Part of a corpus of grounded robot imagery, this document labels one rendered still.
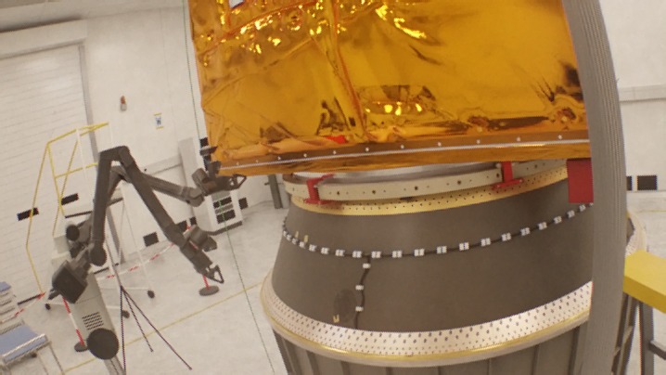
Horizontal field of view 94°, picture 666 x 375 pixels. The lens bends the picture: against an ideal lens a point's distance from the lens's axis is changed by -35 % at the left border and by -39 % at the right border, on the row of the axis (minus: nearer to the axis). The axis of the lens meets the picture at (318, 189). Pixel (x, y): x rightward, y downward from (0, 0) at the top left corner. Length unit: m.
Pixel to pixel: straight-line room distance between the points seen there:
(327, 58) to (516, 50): 0.74
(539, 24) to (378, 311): 1.10
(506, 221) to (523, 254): 0.14
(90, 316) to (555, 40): 1.91
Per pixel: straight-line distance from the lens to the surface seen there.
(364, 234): 1.63
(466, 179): 1.47
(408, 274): 1.53
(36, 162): 8.48
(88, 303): 1.78
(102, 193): 1.59
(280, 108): 1.84
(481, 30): 1.32
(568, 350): 1.70
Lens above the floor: 2.01
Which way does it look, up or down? 10 degrees down
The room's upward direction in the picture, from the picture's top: 12 degrees counter-clockwise
